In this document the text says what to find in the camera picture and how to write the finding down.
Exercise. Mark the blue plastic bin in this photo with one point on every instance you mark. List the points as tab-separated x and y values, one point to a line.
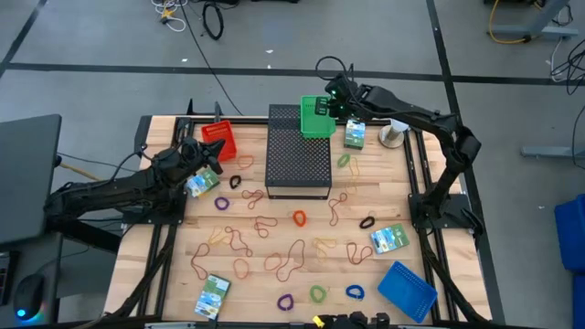
579	301
573	237

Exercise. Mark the yellow rubber band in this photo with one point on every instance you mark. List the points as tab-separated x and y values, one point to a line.
354	173
218	237
322	249

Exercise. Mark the grey desk foot bar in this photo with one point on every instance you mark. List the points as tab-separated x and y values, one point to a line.
548	151

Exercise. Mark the green yellow crayon box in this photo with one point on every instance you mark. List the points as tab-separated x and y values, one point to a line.
389	238
212	297
203	183
354	134

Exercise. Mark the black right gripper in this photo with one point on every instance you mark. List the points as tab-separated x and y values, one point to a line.
343	96

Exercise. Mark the tan stick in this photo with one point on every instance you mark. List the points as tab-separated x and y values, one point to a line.
77	171

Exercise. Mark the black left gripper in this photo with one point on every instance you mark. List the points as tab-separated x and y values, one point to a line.
176	162

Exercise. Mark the orange rubber band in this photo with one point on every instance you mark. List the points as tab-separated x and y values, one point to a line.
238	161
234	268
265	262

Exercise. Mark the green plastic basket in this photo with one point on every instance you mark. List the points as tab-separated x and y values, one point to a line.
315	125

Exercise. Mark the black perforated metal shelf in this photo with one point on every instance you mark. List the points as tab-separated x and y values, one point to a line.
297	160

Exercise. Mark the red plastic basket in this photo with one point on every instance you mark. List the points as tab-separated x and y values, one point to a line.
218	134

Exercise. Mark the grey desk leg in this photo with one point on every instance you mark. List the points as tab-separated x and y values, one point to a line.
535	31

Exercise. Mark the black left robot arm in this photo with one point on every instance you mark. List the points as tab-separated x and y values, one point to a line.
114	192

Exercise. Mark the white bulb on metal base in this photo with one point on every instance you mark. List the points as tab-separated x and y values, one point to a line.
392	136

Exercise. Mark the blue plastic basket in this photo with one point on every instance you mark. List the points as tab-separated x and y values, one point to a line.
407	292

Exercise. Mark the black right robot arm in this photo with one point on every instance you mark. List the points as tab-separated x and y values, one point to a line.
411	112

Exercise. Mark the black keyboard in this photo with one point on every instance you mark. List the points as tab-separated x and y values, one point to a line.
5	279

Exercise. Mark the black computer mouse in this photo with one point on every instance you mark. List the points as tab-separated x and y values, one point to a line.
28	294

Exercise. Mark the black table-edge mount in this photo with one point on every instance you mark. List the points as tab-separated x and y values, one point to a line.
356	320

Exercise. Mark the large red rubber band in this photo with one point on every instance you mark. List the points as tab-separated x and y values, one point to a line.
289	263

